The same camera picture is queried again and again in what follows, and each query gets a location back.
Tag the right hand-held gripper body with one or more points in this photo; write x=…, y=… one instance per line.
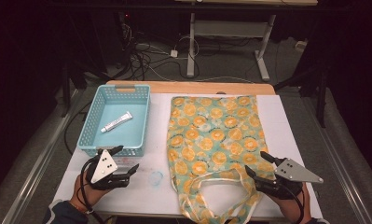
x=291, y=171

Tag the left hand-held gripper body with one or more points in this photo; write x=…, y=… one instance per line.
x=103, y=166

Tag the light blue plastic basket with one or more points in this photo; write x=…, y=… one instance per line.
x=124, y=137

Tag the white tube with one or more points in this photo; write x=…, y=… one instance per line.
x=118, y=121

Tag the orange print cloth bag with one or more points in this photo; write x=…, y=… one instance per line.
x=205, y=133

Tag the person's left hand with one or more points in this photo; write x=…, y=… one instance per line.
x=85, y=194

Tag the person's right hand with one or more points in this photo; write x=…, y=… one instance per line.
x=294, y=208

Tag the clear plastic packet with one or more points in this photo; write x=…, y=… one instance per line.
x=127, y=162

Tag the white table mat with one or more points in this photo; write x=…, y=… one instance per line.
x=158, y=124

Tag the black stand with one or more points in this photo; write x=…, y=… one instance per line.
x=322, y=99
x=65, y=93

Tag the white power adapter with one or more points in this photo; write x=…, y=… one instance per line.
x=174, y=53

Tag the white box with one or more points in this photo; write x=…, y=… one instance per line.
x=300, y=45

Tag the metal rail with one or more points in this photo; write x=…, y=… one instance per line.
x=339, y=168
x=37, y=168

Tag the white desk frame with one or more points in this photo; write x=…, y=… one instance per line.
x=191, y=46

